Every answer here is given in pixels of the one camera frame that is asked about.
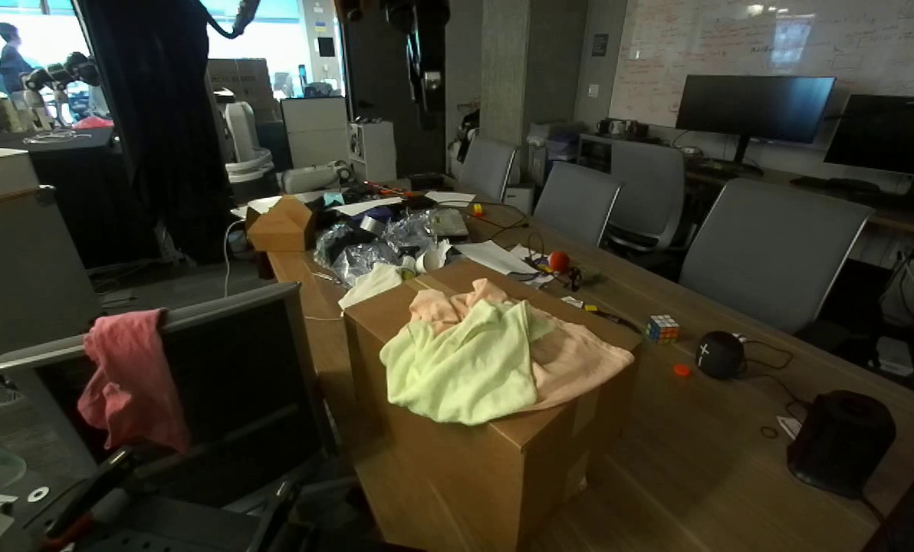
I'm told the light green towel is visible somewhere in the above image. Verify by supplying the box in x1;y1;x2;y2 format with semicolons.
381;291;554;426

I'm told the pink towel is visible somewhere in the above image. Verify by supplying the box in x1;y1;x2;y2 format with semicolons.
76;309;190;451

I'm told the clear plastic bags pile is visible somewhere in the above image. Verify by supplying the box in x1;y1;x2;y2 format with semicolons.
313;214;451;284

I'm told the white cloth on table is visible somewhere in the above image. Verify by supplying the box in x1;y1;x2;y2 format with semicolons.
336;265;401;309

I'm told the red ball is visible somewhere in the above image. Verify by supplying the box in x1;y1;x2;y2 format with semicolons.
547;253;572;272

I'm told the far grey office chair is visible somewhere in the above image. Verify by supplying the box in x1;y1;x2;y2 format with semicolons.
533;163;620;245

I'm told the middle grey office chair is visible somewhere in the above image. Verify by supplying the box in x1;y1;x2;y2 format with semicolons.
609;141;685;253

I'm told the large cardboard box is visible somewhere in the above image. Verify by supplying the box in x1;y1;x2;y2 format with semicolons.
336;261;638;552

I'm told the colourful puzzle cube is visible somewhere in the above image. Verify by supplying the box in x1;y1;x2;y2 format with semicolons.
646;314;680;341

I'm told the grey mesh office chair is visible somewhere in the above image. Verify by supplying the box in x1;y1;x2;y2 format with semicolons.
0;287;331;552

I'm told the near grey office chair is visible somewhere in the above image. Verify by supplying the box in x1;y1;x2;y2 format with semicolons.
680;178;869;333

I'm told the left black monitor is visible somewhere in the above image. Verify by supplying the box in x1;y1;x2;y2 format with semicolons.
676;76;833;141

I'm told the black monitor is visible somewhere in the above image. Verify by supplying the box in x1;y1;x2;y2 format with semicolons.
676;76;833;141
825;95;914;175

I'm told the right black monitor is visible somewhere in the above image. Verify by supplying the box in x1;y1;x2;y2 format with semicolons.
825;95;914;175

